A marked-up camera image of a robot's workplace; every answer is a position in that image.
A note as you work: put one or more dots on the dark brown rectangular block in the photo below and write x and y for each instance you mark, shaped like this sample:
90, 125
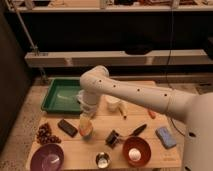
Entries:
67, 128

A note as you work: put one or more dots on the small metal cup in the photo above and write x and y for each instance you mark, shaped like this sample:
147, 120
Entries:
102, 160

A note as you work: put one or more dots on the white egg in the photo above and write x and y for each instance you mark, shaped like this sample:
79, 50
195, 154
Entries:
134, 154

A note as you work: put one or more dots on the blue sponge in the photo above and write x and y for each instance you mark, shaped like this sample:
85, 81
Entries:
165, 137

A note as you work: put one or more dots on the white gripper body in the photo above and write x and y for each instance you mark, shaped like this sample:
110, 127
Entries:
88, 110

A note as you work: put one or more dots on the red-brown bowl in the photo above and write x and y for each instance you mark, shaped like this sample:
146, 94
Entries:
142, 146

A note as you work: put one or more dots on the white metal shelf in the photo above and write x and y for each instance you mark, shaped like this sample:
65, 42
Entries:
117, 58

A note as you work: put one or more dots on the bunch of dark grapes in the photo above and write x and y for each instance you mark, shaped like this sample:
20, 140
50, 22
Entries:
44, 135

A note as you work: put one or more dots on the green plastic tray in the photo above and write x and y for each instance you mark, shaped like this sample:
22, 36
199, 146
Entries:
61, 97

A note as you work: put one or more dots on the orange carrot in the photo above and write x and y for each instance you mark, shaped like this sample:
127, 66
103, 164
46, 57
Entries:
152, 114

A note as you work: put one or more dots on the white cup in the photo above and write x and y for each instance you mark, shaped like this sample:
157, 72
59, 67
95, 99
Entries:
112, 103

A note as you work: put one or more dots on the dark object on shelf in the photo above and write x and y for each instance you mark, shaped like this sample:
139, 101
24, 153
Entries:
138, 46

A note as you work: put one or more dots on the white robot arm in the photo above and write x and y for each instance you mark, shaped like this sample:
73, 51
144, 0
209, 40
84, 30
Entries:
194, 110

